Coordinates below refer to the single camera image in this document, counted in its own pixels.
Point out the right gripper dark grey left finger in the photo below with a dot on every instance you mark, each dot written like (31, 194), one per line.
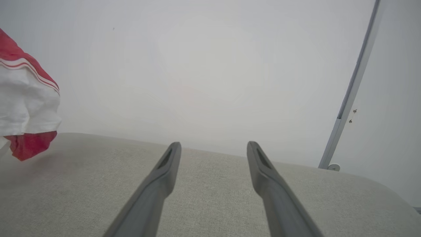
(148, 197)

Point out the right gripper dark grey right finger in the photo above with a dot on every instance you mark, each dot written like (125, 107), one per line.
(279, 200)

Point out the red and white t-shirt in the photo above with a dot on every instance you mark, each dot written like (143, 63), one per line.
(26, 98)

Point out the white round pole foot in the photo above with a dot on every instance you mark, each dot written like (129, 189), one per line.
(334, 167)

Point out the grey metal pole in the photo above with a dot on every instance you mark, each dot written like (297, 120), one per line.
(353, 85)

